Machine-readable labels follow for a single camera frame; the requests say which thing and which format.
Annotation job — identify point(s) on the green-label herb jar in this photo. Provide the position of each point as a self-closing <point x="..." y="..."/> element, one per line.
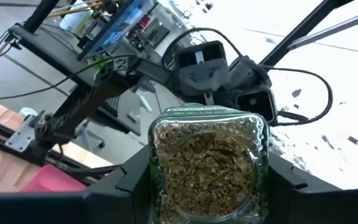
<point x="207" y="174"/>

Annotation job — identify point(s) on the white container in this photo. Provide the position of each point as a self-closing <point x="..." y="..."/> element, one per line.
<point x="28" y="112"/>

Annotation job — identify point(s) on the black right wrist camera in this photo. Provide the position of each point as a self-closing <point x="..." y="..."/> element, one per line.
<point x="256" y="105"/>

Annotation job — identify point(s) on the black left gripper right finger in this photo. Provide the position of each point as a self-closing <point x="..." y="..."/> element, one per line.
<point x="322" y="208"/>

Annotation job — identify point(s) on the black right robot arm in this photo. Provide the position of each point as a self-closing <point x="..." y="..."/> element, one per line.
<point x="82" y="105"/>

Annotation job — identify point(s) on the blue display panel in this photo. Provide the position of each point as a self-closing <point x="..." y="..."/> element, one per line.
<point x="117" y="28"/>

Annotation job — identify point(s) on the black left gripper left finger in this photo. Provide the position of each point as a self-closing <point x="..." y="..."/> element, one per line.
<point x="73" y="208"/>

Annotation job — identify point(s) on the black equipment stand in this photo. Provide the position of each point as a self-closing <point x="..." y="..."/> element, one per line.
<point x="51" y="49"/>

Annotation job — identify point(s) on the silver corner bracket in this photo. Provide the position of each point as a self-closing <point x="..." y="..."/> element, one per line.
<point x="20" y="138"/>

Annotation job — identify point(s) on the black aluminium rig frame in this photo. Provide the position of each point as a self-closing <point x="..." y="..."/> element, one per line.
<point x="306" y="28"/>

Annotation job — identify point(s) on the pink plastic tray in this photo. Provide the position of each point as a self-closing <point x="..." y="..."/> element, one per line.
<point x="51" y="180"/>

